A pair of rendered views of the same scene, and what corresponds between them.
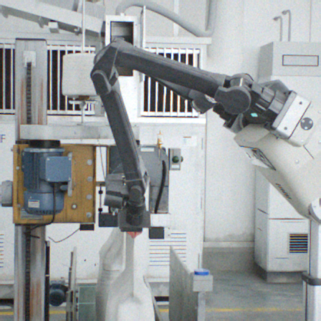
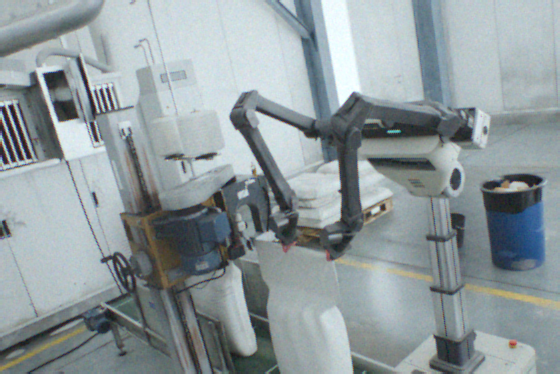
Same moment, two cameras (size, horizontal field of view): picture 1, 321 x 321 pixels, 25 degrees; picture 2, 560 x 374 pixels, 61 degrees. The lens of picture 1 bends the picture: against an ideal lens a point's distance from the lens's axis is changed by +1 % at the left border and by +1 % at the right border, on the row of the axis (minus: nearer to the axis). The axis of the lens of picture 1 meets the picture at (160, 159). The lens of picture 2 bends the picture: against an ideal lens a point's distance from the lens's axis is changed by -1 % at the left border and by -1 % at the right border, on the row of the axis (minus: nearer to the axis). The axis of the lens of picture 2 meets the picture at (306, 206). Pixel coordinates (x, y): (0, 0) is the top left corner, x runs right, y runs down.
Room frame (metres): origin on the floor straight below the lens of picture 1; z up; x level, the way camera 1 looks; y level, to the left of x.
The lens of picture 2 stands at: (0.99, 1.09, 1.76)
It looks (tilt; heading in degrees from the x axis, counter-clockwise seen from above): 16 degrees down; 325
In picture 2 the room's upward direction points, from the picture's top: 12 degrees counter-clockwise
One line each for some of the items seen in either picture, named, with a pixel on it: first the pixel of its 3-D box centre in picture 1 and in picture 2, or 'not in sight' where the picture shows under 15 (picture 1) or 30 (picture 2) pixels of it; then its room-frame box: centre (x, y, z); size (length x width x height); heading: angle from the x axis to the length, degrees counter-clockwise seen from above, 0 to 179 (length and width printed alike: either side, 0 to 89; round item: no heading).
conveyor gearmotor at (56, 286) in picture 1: (59, 291); (99, 319); (4.53, 0.62, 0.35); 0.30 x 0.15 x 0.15; 6
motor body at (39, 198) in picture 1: (44, 180); (195, 241); (2.73, 0.44, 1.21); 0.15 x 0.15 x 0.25
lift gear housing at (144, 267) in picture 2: (7, 193); (140, 264); (2.93, 0.62, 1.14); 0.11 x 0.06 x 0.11; 6
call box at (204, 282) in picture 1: (200, 281); not in sight; (2.82, -0.17, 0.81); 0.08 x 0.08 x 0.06; 6
